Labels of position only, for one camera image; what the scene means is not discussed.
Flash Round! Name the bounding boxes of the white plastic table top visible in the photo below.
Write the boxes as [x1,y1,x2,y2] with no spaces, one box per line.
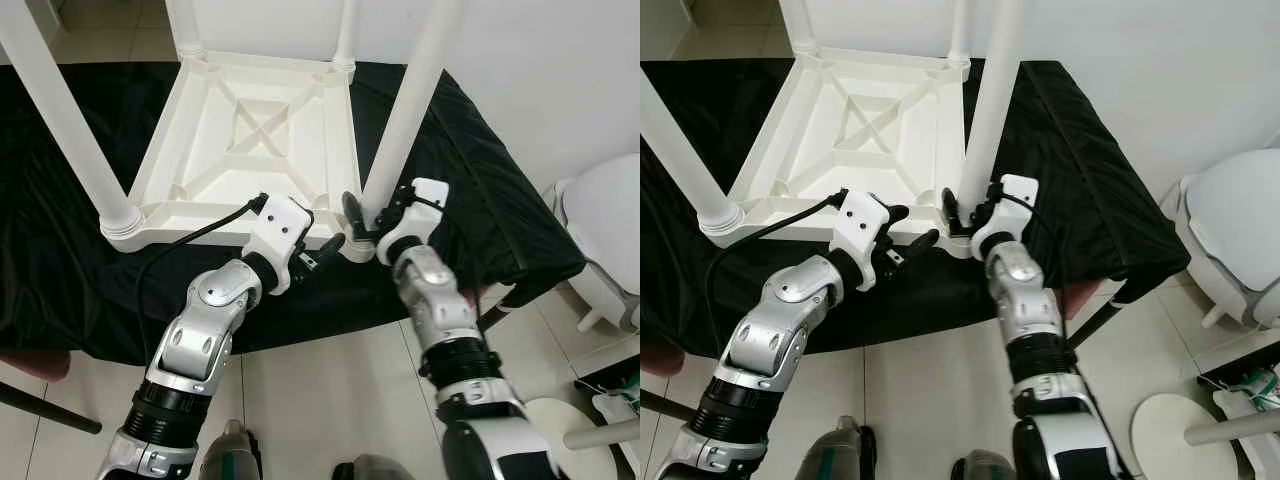
[100,50,376,263]
[700,47,976,259]

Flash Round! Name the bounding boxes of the black table cloth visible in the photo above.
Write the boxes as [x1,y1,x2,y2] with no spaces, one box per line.
[0,60,588,366]
[640,58,1193,356]

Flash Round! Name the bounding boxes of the grey green robot left leg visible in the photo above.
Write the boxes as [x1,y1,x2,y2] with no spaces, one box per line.
[805,415,879,480]
[200,420,263,480]

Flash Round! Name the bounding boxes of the white plastic chair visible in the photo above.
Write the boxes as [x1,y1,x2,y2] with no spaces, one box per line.
[1160,148,1280,331]
[553,153,641,336]

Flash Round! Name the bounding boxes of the green white packet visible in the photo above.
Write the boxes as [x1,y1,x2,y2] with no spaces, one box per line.
[1240,368,1280,401]

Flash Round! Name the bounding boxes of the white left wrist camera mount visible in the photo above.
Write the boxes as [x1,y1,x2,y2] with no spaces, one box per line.
[835,190,893,293]
[243,195,314,296]

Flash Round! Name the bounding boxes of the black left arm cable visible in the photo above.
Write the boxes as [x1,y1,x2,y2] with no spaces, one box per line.
[703,188,849,351]
[133,193,269,366]

